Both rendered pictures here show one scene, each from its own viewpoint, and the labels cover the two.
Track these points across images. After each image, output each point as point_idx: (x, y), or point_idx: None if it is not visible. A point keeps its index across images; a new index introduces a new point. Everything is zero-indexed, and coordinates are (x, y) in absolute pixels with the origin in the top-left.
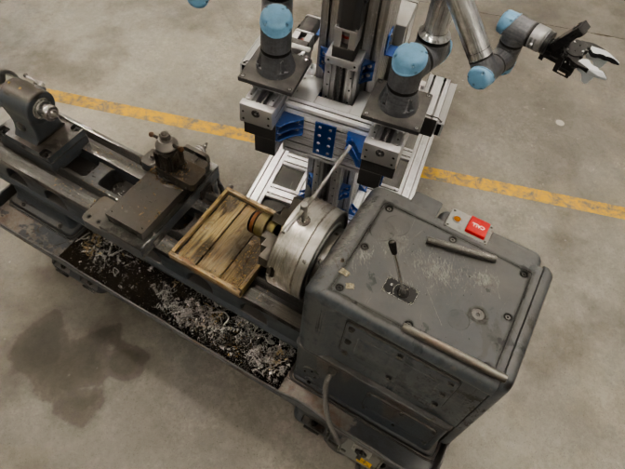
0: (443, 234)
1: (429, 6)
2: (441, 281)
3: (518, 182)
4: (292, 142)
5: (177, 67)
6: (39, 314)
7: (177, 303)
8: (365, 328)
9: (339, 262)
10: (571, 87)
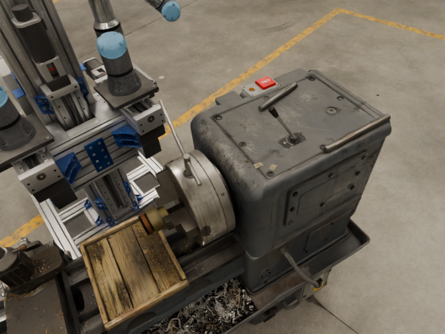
0: (259, 100)
1: (89, 4)
2: (296, 116)
3: (181, 113)
4: (78, 180)
5: None
6: None
7: None
8: (302, 182)
9: (247, 164)
10: (146, 61)
